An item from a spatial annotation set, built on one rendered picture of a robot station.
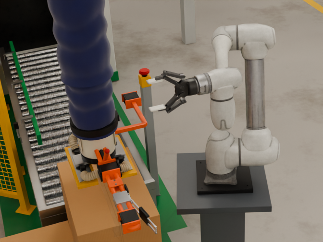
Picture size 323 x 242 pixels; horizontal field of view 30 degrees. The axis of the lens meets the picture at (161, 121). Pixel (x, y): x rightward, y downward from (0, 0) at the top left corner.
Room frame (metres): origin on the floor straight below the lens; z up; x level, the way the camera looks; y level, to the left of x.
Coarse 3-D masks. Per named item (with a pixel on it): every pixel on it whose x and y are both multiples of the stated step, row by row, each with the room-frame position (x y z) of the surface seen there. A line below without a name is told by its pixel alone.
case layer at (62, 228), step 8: (56, 224) 2.58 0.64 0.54; (64, 224) 2.58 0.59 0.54; (24, 232) 2.54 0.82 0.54; (32, 232) 2.53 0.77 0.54; (40, 232) 2.53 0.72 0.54; (48, 232) 2.52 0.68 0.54; (56, 232) 2.52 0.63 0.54; (64, 232) 2.51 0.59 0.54; (0, 240) 2.49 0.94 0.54; (8, 240) 2.48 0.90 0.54; (16, 240) 2.48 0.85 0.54; (24, 240) 2.47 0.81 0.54; (32, 240) 2.47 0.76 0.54; (40, 240) 2.46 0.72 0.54; (48, 240) 2.46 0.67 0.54; (56, 240) 2.45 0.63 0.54; (64, 240) 2.45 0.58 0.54; (72, 240) 2.45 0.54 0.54
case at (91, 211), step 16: (64, 176) 2.51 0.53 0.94; (64, 192) 2.40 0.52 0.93; (80, 192) 2.37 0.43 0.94; (96, 192) 2.36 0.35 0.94; (144, 192) 2.33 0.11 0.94; (80, 208) 2.24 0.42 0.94; (96, 208) 2.23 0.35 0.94; (112, 208) 2.23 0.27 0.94; (144, 208) 2.21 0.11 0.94; (80, 224) 2.13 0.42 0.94; (96, 224) 2.12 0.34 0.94; (112, 224) 2.11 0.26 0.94; (144, 224) 2.14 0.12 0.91; (160, 224) 2.16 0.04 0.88; (80, 240) 2.06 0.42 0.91; (96, 240) 2.07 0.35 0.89; (112, 240) 2.09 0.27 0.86; (128, 240) 2.11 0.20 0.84; (144, 240) 2.13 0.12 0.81; (160, 240) 2.15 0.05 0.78
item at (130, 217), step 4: (132, 208) 1.86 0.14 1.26; (120, 212) 1.84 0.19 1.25; (124, 212) 1.84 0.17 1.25; (128, 212) 1.84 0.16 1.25; (132, 212) 1.84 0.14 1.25; (136, 212) 1.84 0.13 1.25; (120, 216) 1.82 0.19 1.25; (124, 216) 1.82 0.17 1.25; (128, 216) 1.82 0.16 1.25; (132, 216) 1.81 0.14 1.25; (136, 216) 1.81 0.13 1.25; (120, 220) 1.84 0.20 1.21; (124, 220) 1.79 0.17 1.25; (128, 220) 1.79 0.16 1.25; (132, 220) 1.79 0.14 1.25; (136, 220) 1.79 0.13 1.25; (124, 224) 1.77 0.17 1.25; (128, 224) 1.77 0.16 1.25; (132, 224) 1.78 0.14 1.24; (140, 224) 1.79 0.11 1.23; (124, 228) 1.77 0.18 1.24; (140, 228) 1.79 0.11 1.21; (124, 232) 1.77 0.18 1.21; (128, 232) 1.77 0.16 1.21
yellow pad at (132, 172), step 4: (116, 136) 2.58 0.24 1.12; (116, 140) 2.54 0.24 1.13; (120, 140) 2.54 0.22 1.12; (116, 144) 2.48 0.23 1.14; (120, 144) 2.50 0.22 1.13; (124, 148) 2.47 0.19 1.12; (120, 156) 2.37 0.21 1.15; (124, 156) 2.40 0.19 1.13; (128, 156) 2.40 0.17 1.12; (120, 160) 2.34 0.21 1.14; (124, 160) 2.36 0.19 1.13; (128, 160) 2.36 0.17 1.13; (132, 164) 2.33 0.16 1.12; (132, 168) 2.30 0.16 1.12; (124, 172) 2.27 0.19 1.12; (128, 172) 2.27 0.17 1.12; (132, 172) 2.27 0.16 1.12; (136, 172) 2.27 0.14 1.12; (124, 176) 2.26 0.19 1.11; (128, 176) 2.26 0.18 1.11
